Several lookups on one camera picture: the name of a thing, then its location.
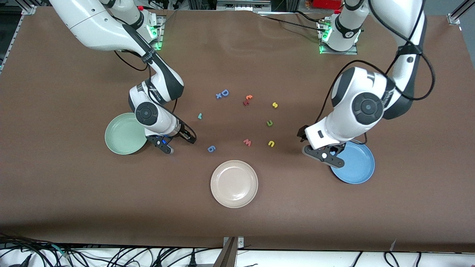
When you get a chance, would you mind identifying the aluminium frame rail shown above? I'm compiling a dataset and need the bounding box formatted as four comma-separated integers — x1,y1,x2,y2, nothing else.
447,0,475,26

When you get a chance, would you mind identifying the brown table mat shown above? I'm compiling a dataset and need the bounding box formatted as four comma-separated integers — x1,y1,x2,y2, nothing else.
0,6,475,253

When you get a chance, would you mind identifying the blue plate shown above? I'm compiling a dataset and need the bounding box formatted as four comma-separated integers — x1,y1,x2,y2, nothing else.
330,141,375,184

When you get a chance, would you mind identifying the pale green plate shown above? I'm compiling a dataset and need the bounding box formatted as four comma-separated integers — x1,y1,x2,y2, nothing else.
105,112,149,155

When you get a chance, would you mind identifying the black floor cable loop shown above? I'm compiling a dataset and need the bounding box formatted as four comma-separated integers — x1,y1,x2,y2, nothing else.
383,251,400,267

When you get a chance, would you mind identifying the metal table post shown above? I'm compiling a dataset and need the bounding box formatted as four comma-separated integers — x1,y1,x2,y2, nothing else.
213,236,244,267

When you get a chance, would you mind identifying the beige plate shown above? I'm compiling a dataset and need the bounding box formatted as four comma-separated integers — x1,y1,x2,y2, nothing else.
210,160,259,208

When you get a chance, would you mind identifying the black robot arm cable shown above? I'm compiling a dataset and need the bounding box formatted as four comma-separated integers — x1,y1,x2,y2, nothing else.
314,0,435,145
113,48,178,115

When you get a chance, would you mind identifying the black table cable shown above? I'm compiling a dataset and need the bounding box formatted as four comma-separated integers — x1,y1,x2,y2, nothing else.
260,15,322,33
292,10,329,23

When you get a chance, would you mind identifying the aluminium cross rail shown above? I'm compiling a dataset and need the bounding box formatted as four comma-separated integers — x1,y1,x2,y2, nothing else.
216,0,272,11

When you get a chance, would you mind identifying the red box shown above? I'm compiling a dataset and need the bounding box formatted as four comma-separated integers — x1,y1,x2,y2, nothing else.
313,0,343,10

